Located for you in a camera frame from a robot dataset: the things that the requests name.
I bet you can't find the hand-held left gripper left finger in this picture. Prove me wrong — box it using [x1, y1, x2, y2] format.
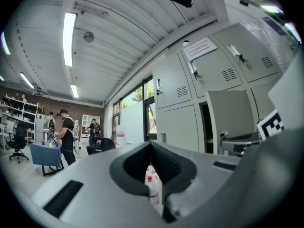
[30, 141, 164, 228]

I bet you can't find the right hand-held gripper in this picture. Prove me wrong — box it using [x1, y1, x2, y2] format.
[220, 53, 304, 155]

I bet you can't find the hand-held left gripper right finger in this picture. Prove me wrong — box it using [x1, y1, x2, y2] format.
[151, 126, 304, 228]

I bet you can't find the grey metal locker cabinet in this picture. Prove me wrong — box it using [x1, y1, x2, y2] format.
[152, 22, 287, 155]

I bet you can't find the white shelf cabinet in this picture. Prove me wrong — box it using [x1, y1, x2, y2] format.
[81, 114, 95, 143]

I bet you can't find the white shelving unit with items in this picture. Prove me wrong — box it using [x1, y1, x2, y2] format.
[0, 93, 39, 128]

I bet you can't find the black office chair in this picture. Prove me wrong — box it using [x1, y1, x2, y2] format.
[6, 120, 30, 164]
[85, 136, 116, 156]

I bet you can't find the blue cloth covered table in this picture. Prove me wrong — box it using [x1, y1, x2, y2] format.
[29, 141, 65, 177]

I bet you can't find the clear water dispenser barrel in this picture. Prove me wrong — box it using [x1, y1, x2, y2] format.
[115, 124, 127, 147]

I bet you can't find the black-framed window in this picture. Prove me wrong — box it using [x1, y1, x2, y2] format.
[113, 76, 158, 145]

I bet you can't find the frosted glass panel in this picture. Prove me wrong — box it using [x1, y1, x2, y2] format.
[120, 101, 144, 143]

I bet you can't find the grey refrigerator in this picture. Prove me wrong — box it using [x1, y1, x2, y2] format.
[35, 113, 48, 142]

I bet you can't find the white paper notice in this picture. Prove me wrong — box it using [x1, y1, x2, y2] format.
[182, 37, 219, 62]

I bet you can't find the round ceiling sensor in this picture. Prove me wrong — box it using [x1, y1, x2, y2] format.
[83, 31, 95, 43]

